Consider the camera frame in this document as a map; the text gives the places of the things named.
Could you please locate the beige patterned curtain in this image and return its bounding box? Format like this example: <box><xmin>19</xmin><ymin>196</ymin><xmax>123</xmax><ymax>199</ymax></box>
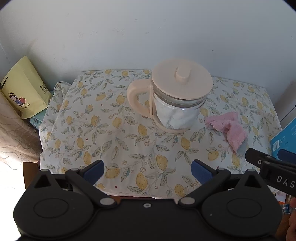
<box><xmin>0</xmin><ymin>91</ymin><xmax>46</xmax><ymax>171</ymax></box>

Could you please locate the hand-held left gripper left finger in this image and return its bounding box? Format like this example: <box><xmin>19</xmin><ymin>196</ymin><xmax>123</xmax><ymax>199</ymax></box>
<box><xmin>26</xmin><ymin>159</ymin><xmax>117</xmax><ymax>208</ymax></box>

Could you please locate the pink cloth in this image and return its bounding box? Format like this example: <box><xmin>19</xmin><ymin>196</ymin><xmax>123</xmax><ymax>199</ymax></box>
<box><xmin>204</xmin><ymin>112</ymin><xmax>249</xmax><ymax>156</ymax></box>

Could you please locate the brown wooden table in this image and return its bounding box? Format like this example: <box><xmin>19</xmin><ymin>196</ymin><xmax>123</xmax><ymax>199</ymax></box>
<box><xmin>22</xmin><ymin>161</ymin><xmax>41</xmax><ymax>187</ymax></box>

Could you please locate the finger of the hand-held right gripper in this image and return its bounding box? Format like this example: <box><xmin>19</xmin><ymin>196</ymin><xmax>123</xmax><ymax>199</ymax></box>
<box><xmin>245</xmin><ymin>149</ymin><xmax>276</xmax><ymax>168</ymax></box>
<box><xmin>278</xmin><ymin>149</ymin><xmax>296</xmax><ymax>165</ymax></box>

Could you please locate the person's right hand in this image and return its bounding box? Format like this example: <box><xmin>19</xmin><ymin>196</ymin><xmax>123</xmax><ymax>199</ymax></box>
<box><xmin>286</xmin><ymin>198</ymin><xmax>296</xmax><ymax>241</ymax></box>

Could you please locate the yellow paper bag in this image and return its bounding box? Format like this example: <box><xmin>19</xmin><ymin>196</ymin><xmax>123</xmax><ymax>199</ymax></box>
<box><xmin>0</xmin><ymin>56</ymin><xmax>53</xmax><ymax>120</ymax></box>

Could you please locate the glass pitcher with beige lid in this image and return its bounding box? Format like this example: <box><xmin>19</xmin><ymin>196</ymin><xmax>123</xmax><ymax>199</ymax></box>
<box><xmin>127</xmin><ymin>58</ymin><xmax>213</xmax><ymax>134</ymax></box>

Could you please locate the plastic water bottle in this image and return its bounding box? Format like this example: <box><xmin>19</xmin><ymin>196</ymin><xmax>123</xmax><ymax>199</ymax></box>
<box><xmin>281</xmin><ymin>202</ymin><xmax>293</xmax><ymax>216</ymax></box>

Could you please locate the light blue box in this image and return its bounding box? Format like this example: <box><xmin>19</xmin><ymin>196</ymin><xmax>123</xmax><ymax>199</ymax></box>
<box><xmin>30</xmin><ymin>89</ymin><xmax>56</xmax><ymax>133</ymax></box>

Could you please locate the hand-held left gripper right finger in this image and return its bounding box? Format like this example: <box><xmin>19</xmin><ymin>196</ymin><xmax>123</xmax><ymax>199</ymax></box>
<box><xmin>178</xmin><ymin>159</ymin><xmax>269</xmax><ymax>207</ymax></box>

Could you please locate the crumpled white paper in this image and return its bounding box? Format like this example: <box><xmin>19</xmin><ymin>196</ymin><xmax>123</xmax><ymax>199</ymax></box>
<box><xmin>154</xmin><ymin>94</ymin><xmax>201</xmax><ymax>129</ymax></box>

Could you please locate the lemon print tablecloth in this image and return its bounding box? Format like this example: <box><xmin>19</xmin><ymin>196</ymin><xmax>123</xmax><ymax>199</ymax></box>
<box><xmin>39</xmin><ymin>69</ymin><xmax>284</xmax><ymax>202</ymax></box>

